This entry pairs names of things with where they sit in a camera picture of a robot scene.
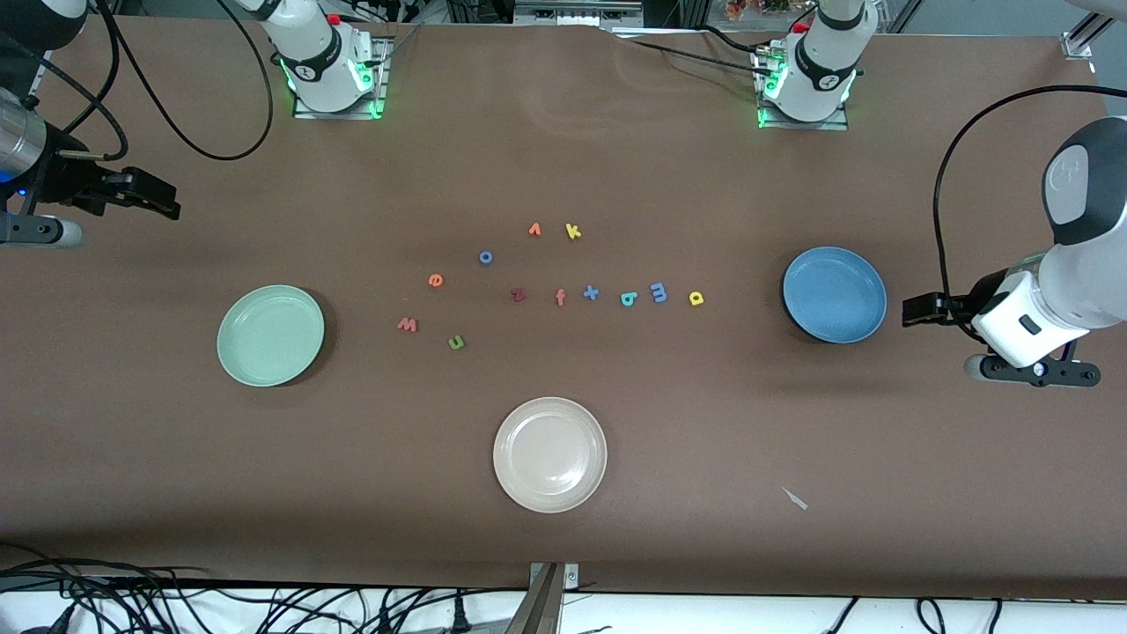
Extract blue plate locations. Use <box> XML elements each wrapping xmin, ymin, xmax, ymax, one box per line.
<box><xmin>782</xmin><ymin>246</ymin><xmax>888</xmax><ymax>345</ymax></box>

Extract green plate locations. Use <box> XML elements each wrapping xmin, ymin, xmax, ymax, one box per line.
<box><xmin>217</xmin><ymin>284</ymin><xmax>326</xmax><ymax>388</ymax></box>

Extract beige plate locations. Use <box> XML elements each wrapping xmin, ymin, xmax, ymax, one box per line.
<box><xmin>492</xmin><ymin>396</ymin><xmax>608</xmax><ymax>514</ymax></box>

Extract grey metal box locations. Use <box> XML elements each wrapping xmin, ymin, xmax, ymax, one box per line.
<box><xmin>513</xmin><ymin>0</ymin><xmax>644</xmax><ymax>27</ymax></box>

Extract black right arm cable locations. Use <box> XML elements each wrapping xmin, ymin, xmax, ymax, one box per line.
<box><xmin>93</xmin><ymin>0</ymin><xmax>275</xmax><ymax>162</ymax></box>
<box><xmin>26</xmin><ymin>48</ymin><xmax>129</xmax><ymax>161</ymax></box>

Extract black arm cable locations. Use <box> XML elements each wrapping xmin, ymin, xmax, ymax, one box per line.
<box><xmin>93</xmin><ymin>0</ymin><xmax>275</xmax><ymax>162</ymax></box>
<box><xmin>933</xmin><ymin>85</ymin><xmax>1127</xmax><ymax>305</ymax></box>
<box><xmin>26</xmin><ymin>48</ymin><xmax>129</xmax><ymax>161</ymax></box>

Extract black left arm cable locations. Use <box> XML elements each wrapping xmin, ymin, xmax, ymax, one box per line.
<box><xmin>933</xmin><ymin>85</ymin><xmax>1127</xmax><ymax>305</ymax></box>

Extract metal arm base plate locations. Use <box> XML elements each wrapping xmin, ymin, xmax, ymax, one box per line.
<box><xmin>292</xmin><ymin>35</ymin><xmax>388</xmax><ymax>120</ymax></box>
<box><xmin>755</xmin><ymin>48</ymin><xmax>851</xmax><ymax>131</ymax></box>

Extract black base cable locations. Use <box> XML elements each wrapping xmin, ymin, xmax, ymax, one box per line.
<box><xmin>350</xmin><ymin>33</ymin><xmax>394</xmax><ymax>73</ymax></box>

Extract aluminium frame strut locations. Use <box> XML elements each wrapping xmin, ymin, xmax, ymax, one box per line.
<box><xmin>1061</xmin><ymin>0</ymin><xmax>1127</xmax><ymax>61</ymax></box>

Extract black table cable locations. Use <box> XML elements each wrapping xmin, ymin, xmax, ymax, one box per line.
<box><xmin>612</xmin><ymin>35</ymin><xmax>771</xmax><ymax>78</ymax></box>

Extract aluminium profile post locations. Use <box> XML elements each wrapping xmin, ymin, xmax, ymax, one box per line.
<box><xmin>504</xmin><ymin>562</ymin><xmax>580</xmax><ymax>634</ymax></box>

